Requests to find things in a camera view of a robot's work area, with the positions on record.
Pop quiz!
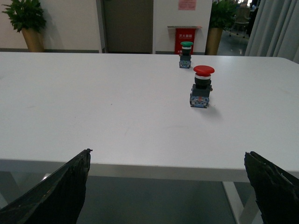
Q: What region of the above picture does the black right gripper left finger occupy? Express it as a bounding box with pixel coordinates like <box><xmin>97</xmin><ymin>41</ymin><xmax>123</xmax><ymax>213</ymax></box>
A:
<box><xmin>0</xmin><ymin>148</ymin><xmax>91</xmax><ymax>224</ymax></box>

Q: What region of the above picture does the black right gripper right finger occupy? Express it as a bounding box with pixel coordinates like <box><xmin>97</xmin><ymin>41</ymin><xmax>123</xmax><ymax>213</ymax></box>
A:
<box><xmin>244</xmin><ymin>151</ymin><xmax>299</xmax><ymax>224</ymax></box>

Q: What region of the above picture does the red mushroom push button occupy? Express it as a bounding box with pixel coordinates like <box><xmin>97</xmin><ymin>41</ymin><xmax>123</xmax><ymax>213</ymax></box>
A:
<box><xmin>190</xmin><ymin>65</ymin><xmax>215</xmax><ymax>108</ymax></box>

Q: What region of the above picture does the green mushroom push button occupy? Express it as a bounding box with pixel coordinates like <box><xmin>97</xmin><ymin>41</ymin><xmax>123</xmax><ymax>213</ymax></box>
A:
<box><xmin>179</xmin><ymin>41</ymin><xmax>193</xmax><ymax>69</ymax></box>

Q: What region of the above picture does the grey curtain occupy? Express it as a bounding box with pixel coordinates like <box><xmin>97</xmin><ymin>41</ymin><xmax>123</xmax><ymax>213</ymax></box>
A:
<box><xmin>245</xmin><ymin>0</ymin><xmax>299</xmax><ymax>63</ymax></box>

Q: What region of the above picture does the office chair in background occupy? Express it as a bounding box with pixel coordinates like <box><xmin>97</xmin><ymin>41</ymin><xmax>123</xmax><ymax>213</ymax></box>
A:
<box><xmin>229</xmin><ymin>7</ymin><xmax>250</xmax><ymax>36</ymax></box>

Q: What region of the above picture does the red fire extinguisher cabinet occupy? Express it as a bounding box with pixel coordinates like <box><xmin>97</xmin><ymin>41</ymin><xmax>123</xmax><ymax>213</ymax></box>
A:
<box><xmin>167</xmin><ymin>26</ymin><xmax>202</xmax><ymax>55</ymax></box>

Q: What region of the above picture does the left potted plant gold pot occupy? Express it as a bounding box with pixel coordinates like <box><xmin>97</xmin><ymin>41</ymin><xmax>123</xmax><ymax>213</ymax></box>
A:
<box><xmin>2</xmin><ymin>0</ymin><xmax>46</xmax><ymax>52</ymax></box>

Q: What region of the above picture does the potted plant gold pot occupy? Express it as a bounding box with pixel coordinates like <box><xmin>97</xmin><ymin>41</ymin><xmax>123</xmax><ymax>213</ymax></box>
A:
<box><xmin>2</xmin><ymin>0</ymin><xmax>46</xmax><ymax>52</ymax></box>
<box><xmin>205</xmin><ymin>0</ymin><xmax>237</xmax><ymax>56</ymax></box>

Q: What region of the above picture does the grey brown door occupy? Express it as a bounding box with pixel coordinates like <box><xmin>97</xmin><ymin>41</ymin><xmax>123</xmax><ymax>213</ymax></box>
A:
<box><xmin>102</xmin><ymin>0</ymin><xmax>154</xmax><ymax>54</ymax></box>

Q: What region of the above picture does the right potted plant gold pot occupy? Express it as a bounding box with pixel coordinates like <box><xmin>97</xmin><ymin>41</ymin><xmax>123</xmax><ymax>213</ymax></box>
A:
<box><xmin>205</xmin><ymin>0</ymin><xmax>237</xmax><ymax>56</ymax></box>

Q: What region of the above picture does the white table leg frame right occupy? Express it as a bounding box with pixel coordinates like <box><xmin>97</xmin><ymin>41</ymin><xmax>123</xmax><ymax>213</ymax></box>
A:
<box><xmin>222</xmin><ymin>182</ymin><xmax>263</xmax><ymax>224</ymax></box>

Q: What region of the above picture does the pink paper wall notice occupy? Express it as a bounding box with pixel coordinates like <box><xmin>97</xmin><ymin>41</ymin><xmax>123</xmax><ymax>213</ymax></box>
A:
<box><xmin>178</xmin><ymin>0</ymin><xmax>197</xmax><ymax>11</ymax></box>

